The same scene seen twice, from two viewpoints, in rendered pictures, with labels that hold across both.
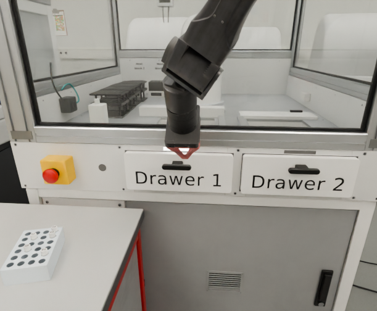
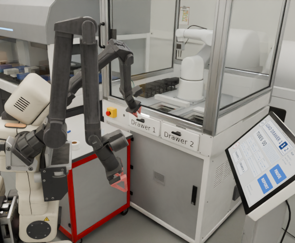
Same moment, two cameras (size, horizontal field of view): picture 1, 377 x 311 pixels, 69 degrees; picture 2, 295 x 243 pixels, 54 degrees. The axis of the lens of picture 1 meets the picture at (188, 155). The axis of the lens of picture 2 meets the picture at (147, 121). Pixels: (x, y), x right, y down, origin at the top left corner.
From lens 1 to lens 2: 1.51 m
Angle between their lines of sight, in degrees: 34
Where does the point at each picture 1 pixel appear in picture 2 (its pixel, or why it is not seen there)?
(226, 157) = (156, 122)
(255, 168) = (165, 128)
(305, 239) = (186, 167)
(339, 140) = (193, 126)
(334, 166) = (189, 136)
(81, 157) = (119, 110)
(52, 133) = (112, 99)
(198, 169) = (148, 124)
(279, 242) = (177, 165)
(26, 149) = (105, 102)
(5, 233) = not seen: hidden behind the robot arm
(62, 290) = not seen: hidden behind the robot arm
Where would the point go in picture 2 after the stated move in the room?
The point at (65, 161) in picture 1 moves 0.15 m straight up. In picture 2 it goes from (113, 110) to (112, 91)
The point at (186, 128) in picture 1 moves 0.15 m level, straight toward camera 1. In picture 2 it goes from (130, 107) to (115, 113)
